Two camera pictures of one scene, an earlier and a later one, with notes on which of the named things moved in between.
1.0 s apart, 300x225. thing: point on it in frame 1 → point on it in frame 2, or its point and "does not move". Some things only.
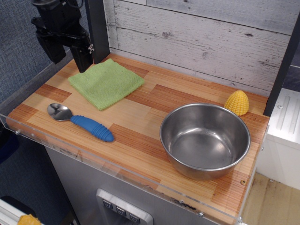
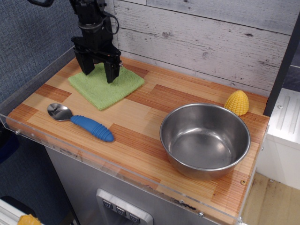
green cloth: x=106 y=83 does not move
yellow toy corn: x=237 y=102 does not move
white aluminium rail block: x=280 y=159 does not move
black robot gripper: x=62 y=22 → x=99 y=43
